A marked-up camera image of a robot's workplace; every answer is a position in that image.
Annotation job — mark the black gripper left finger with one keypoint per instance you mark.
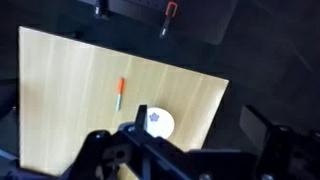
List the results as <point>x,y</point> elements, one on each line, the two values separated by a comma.
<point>140,119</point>

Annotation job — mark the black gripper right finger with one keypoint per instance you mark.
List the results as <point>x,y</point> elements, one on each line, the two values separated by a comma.
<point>261,132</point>

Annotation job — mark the orange and grey marker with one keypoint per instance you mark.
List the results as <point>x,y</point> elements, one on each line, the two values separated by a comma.
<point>119,93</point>

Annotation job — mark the white bowl with blue logo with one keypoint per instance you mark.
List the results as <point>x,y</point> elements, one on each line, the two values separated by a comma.
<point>159,122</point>

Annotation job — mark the black clamp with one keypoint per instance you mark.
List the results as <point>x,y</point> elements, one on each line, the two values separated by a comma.
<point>101,9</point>

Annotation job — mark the orange handled clamp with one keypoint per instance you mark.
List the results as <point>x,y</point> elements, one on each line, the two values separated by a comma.
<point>170,13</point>

